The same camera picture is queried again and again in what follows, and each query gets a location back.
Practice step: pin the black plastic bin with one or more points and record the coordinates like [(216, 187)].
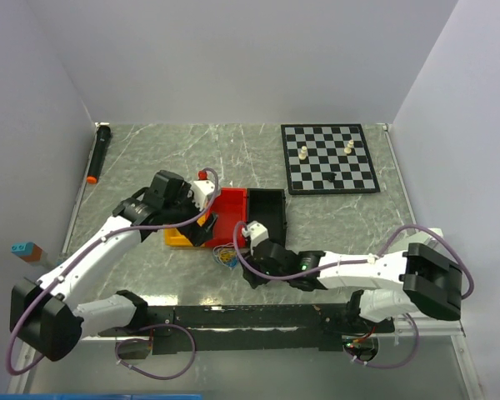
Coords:
[(268, 207)]

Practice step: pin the white chess piece right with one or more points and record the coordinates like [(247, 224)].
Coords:
[(349, 147)]

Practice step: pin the white chess piece left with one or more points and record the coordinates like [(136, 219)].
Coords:
[(303, 153)]

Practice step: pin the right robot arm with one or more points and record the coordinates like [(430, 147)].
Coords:
[(418, 279)]

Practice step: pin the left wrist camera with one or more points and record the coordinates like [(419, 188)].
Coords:
[(202, 190)]

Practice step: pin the grey white stand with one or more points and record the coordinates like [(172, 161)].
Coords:
[(425, 238)]

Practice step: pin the white chess piece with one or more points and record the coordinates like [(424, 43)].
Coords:
[(303, 153), (349, 147)]

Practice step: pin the red plastic bin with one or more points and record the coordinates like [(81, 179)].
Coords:
[(230, 208)]

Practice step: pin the blue brown toy block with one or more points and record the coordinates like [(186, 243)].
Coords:
[(30, 253)]

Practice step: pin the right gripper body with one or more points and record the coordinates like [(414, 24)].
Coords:
[(261, 268)]

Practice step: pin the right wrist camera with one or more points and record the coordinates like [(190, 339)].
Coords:
[(255, 232)]

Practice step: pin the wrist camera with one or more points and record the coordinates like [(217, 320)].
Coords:
[(255, 232), (202, 190)]

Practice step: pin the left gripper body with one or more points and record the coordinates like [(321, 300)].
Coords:
[(180, 212)]

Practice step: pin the chessboard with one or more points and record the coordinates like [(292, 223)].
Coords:
[(355, 173)]

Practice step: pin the aluminium rail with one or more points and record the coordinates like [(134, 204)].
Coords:
[(427, 327)]

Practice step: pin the yellow plastic bin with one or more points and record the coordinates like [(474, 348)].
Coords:
[(173, 238)]

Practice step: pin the black marker orange cap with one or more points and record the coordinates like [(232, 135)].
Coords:
[(103, 140)]

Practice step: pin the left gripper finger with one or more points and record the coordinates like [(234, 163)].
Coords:
[(197, 236), (208, 221)]

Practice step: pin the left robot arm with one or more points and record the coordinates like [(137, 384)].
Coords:
[(49, 314)]

